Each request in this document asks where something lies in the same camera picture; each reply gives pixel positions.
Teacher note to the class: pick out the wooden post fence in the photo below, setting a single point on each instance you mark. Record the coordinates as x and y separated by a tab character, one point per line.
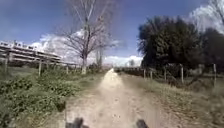
40	67
181	74

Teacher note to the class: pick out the tall bare tree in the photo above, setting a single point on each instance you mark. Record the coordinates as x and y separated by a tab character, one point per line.
85	36

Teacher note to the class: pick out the grass and weeds verge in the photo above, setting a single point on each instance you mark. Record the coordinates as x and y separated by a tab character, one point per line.
33	93
186	96

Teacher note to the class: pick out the pale long building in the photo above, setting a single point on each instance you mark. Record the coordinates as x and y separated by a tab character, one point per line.
26	53

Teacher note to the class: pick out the dark clump of trees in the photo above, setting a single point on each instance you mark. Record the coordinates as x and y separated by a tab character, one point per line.
176	43

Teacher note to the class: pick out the robot's own part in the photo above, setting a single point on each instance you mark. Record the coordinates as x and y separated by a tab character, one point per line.
141	124
77	123

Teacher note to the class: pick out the pale gravel dirt path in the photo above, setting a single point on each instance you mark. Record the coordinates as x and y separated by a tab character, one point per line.
111	103

